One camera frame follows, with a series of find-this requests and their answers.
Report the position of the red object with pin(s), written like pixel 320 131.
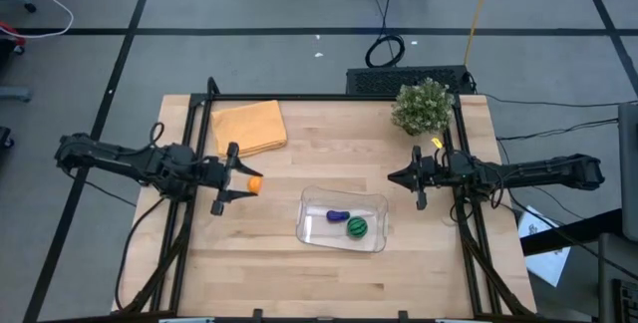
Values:
pixel 10 34

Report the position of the orange toy bell pepper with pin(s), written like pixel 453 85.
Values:
pixel 255 185

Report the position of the white paper sheet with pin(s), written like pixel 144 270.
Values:
pixel 548 263

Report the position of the silver frame bracket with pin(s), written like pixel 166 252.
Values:
pixel 187 320
pixel 463 321

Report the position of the purple toy eggplant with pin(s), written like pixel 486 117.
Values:
pixel 338 216

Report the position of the clear plastic tupperware tub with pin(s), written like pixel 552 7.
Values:
pixel 319 238

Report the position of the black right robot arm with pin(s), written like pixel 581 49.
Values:
pixel 538 173

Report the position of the black aluminium table frame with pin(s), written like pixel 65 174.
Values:
pixel 324 97

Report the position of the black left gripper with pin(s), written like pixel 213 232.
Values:
pixel 220 173

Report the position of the black keyboard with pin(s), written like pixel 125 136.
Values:
pixel 389 81

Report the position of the black desk bar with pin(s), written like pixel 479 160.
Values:
pixel 573 233

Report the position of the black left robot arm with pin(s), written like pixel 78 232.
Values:
pixel 114 156

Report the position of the yellow tape tag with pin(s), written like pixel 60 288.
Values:
pixel 437 142

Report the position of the grey side cabinet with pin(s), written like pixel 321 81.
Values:
pixel 629 163

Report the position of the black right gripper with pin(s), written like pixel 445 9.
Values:
pixel 433 172

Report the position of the yellow folded cloth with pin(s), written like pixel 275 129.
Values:
pixel 248 128

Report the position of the black table clamp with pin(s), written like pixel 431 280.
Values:
pixel 403 315
pixel 257 314

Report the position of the green striped toy watermelon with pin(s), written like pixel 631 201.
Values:
pixel 357 227

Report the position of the grey desk foot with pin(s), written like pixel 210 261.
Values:
pixel 15 95

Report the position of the artificial green potted plant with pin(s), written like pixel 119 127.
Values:
pixel 422 107

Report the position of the black caster wheel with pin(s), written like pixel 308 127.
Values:
pixel 5 137

